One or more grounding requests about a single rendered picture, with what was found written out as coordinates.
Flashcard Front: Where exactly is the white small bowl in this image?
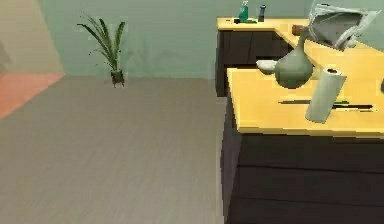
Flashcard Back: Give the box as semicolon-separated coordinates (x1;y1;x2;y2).
255;59;278;76

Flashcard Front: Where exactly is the green potted house plant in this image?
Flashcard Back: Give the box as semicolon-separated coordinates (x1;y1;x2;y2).
77;13;127;89

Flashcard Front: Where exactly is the green round vase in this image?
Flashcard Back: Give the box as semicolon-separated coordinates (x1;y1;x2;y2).
274;27;315;90

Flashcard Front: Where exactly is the green spray bottle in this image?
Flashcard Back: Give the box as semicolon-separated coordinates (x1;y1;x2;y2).
238;0;250;23

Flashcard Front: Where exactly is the dark cupboard with yellow worktop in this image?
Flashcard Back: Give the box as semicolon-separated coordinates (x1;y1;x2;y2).
215;17;384;224

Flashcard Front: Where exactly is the white paper towel roll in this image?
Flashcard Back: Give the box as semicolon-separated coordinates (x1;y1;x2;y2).
304;67;348;124

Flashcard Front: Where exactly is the black long knife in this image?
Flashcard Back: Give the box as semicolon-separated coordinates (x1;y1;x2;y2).
278;99;374;111

